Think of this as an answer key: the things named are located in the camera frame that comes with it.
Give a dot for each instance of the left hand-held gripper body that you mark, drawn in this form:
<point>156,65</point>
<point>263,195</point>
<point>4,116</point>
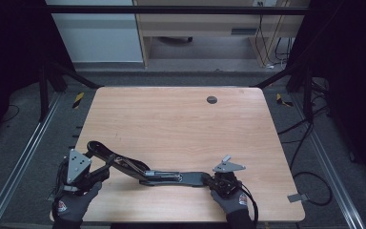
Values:
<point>77,167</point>

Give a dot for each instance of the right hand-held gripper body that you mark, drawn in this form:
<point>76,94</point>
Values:
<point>227,184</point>

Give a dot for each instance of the black stapler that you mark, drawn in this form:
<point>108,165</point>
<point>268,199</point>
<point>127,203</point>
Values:
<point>190,179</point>

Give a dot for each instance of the person's right hand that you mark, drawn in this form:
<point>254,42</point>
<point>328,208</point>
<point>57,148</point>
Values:
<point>232,203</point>

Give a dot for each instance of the person's left hand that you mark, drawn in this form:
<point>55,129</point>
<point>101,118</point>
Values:
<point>73,206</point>

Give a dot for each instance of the grey tape piece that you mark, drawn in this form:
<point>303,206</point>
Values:
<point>297,197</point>
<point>50,197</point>

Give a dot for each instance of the yellow black striped tape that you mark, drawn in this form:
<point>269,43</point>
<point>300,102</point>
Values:
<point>281,100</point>
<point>78,99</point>

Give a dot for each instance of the grey round table grommet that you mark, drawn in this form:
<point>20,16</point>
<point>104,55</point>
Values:
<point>212,99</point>

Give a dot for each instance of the white cabinet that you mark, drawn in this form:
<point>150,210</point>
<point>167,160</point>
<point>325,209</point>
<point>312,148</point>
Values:
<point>98,38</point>

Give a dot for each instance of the dark curtain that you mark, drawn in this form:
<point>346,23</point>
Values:
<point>9,57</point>
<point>352,79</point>

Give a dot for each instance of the aluminium floor rail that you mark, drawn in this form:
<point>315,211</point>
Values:
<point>330,165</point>
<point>22,159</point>

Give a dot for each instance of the black frame post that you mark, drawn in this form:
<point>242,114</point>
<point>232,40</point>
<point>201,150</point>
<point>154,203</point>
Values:
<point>307,95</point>
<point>44,95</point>

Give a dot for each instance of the black diagonal frame strut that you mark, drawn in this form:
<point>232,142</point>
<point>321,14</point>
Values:
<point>276,77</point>
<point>76,76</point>

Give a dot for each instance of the black horizontal frame bar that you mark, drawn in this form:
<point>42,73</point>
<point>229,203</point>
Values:
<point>171,10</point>

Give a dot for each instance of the white wall socket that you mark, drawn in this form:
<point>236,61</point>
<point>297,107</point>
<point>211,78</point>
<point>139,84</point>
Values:
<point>260,4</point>

